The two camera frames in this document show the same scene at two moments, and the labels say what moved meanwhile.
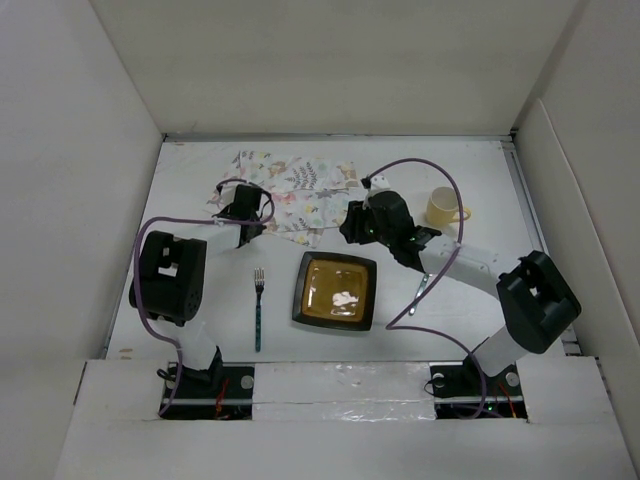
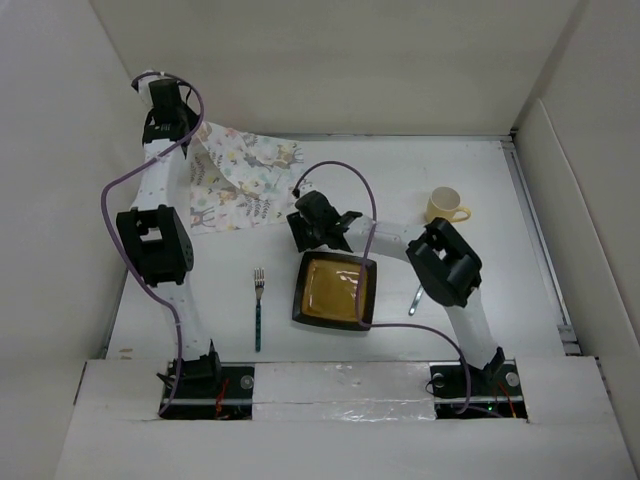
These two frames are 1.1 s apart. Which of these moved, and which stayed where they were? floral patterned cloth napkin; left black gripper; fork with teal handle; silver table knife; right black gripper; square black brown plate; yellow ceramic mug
Moved: right black gripper; left black gripper; floral patterned cloth napkin
Stayed: silver table knife; yellow ceramic mug; square black brown plate; fork with teal handle
